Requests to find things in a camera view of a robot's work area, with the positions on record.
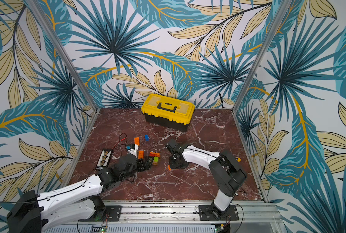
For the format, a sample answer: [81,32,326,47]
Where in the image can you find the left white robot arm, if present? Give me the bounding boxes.
[7,153,153,233]

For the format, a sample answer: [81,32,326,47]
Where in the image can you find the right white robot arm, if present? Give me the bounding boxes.
[165,139,247,216]

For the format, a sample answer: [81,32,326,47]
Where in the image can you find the yellow black toolbox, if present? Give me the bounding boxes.
[141,94,195,132]

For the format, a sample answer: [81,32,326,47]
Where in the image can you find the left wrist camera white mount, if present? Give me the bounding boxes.
[125,144,138,158]

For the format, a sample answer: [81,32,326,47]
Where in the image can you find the aluminium front rail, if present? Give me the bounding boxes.
[49,200,287,233]

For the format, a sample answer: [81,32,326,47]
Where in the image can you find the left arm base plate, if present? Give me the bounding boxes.
[94,205,122,222]

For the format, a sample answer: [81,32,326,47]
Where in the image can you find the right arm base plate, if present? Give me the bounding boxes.
[198,205,240,221]

